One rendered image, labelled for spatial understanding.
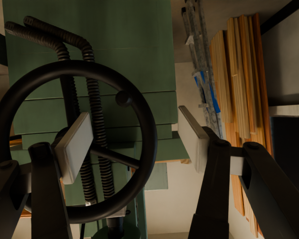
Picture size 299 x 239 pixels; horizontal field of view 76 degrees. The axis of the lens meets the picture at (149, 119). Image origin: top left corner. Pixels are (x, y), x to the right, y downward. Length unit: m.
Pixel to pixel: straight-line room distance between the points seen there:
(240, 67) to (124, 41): 1.44
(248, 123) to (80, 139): 1.76
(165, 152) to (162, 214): 2.93
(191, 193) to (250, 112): 1.91
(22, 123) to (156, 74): 0.38
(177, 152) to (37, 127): 0.38
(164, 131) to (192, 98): 2.60
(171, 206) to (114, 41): 3.06
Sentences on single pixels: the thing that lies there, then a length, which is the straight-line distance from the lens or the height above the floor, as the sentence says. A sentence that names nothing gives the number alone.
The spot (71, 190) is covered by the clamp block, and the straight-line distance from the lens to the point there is 0.48.
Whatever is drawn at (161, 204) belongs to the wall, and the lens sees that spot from 3.36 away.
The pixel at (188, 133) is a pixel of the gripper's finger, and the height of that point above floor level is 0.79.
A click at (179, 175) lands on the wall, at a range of 3.22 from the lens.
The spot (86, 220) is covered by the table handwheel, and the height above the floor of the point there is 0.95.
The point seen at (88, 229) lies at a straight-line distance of 1.02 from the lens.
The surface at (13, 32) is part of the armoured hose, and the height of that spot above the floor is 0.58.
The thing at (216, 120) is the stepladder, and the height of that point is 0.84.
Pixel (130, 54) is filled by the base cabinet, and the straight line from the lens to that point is 0.54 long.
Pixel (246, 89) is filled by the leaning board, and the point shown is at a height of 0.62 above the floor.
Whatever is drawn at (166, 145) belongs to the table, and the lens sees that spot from 0.53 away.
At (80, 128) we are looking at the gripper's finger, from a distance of 0.17.
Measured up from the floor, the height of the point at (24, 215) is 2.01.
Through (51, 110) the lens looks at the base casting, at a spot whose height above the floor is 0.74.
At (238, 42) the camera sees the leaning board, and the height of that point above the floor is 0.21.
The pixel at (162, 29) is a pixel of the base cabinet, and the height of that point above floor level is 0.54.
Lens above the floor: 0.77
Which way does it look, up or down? 2 degrees up
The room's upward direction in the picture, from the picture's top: 176 degrees clockwise
